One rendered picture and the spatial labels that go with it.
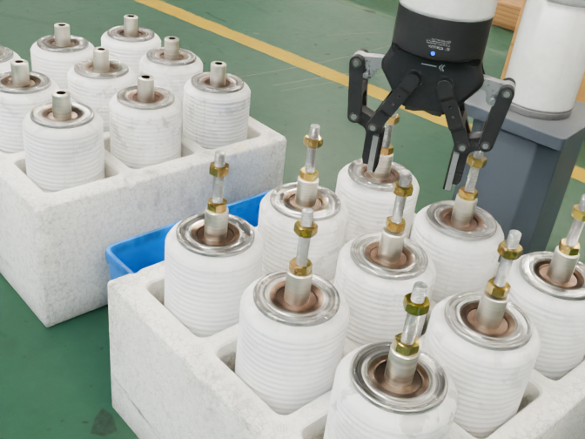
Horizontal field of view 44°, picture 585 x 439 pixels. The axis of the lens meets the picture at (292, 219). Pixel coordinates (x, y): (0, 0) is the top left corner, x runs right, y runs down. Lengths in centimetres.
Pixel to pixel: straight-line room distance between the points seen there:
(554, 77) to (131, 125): 53
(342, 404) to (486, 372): 13
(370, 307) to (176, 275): 18
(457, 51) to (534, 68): 38
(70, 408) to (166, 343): 23
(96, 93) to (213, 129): 17
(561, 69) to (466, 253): 30
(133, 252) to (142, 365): 22
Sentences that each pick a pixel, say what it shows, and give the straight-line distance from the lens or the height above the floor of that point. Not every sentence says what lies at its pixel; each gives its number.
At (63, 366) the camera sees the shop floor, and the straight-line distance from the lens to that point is 93.
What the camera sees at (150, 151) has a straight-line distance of 97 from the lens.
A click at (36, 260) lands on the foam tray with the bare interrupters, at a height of 10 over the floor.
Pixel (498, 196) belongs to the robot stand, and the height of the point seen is 19.
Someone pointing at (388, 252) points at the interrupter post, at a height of 26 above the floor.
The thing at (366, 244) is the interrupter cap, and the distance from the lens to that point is 71.
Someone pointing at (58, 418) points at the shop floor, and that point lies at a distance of 87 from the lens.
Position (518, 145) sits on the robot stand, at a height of 27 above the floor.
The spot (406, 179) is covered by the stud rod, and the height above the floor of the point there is 34.
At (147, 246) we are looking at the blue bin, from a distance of 95.
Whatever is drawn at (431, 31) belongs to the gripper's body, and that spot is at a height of 48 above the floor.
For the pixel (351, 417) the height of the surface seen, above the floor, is 24.
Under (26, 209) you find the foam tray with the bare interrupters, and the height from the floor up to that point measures 17.
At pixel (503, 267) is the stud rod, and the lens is 62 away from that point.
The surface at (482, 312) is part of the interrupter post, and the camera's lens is 64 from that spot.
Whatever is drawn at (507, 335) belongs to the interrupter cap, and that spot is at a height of 25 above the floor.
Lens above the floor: 63
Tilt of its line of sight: 31 degrees down
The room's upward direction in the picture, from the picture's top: 7 degrees clockwise
